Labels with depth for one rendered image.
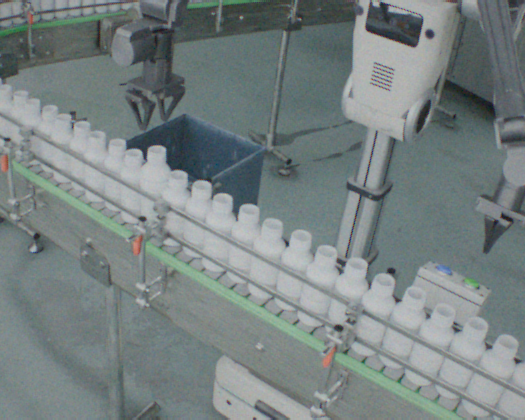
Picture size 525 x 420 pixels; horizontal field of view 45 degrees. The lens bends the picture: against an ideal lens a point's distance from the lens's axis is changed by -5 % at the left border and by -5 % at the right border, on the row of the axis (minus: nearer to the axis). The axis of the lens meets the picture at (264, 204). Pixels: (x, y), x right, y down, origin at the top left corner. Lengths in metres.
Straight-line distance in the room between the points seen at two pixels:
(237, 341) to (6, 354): 1.37
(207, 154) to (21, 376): 1.07
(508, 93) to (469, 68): 3.90
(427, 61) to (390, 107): 0.16
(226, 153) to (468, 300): 1.01
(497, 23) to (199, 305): 0.81
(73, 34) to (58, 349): 1.26
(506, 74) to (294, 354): 0.66
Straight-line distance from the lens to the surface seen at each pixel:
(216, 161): 2.06
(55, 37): 2.75
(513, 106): 1.20
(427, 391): 1.22
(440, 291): 1.28
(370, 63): 1.66
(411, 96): 1.65
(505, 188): 1.23
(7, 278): 2.91
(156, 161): 1.35
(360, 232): 1.90
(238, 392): 2.17
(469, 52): 5.07
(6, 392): 2.46
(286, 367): 1.33
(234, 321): 1.35
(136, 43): 1.18
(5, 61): 2.68
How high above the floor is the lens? 1.87
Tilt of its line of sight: 33 degrees down
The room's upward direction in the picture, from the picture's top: 8 degrees clockwise
